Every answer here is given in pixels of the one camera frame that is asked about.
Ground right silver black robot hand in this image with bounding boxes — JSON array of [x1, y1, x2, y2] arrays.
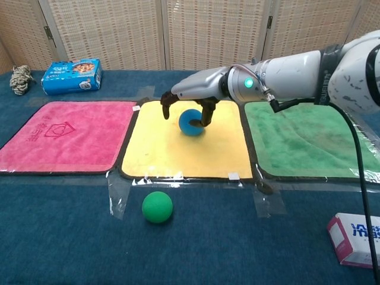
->
[[160, 66, 231, 128]]

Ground blue ball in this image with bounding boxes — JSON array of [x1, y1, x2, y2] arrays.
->
[[178, 108, 207, 137]]

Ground yellow towel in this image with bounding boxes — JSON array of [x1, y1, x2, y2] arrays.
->
[[119, 99, 255, 181]]

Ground green towel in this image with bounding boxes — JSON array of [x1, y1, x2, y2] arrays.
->
[[242, 100, 380, 184]]

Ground pink towel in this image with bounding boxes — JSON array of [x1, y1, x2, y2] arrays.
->
[[0, 100, 141, 176]]

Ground green ball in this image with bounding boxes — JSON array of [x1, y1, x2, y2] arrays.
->
[[141, 191, 174, 224]]

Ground clear tape strip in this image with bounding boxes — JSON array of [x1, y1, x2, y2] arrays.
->
[[138, 85, 157, 103], [107, 174, 133, 221], [251, 188, 288, 220]]

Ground woven bamboo folding screen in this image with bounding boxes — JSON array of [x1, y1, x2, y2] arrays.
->
[[0, 0, 380, 75]]

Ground blue cookie box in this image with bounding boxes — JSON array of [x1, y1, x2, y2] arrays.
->
[[40, 57, 103, 96]]

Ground dark blue felt table cover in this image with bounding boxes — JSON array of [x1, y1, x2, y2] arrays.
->
[[0, 69, 380, 285]]

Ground white pink toothpaste box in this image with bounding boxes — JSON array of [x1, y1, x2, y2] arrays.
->
[[326, 212, 380, 270]]

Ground beige braided rope bundle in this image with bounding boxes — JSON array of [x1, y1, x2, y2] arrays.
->
[[9, 65, 36, 96]]

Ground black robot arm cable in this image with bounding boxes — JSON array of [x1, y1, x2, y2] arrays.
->
[[268, 97, 374, 270]]

